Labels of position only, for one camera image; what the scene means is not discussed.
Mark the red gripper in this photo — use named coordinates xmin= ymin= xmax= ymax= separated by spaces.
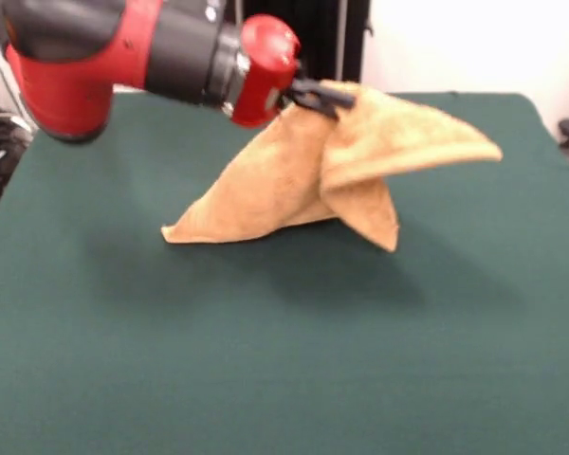
xmin=229 ymin=13 xmax=357 ymax=129

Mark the orange terry towel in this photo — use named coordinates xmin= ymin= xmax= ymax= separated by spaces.
xmin=160 ymin=79 xmax=504 ymax=252

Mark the dark green table cloth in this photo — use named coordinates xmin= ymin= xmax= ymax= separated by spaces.
xmin=0 ymin=92 xmax=569 ymax=455

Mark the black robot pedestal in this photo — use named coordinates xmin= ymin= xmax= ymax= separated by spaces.
xmin=239 ymin=0 xmax=375 ymax=84

